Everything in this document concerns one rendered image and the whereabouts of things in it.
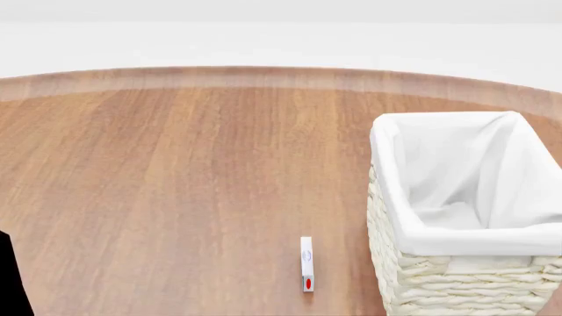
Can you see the white cloth basket liner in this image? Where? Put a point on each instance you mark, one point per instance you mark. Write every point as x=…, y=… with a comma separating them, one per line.
x=461, y=171

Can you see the white tomato sauce box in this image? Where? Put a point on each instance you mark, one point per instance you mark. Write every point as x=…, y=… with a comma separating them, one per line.
x=307, y=260

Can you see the cream woven wicker basket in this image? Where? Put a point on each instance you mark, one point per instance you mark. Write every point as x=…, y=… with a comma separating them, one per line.
x=439, y=286

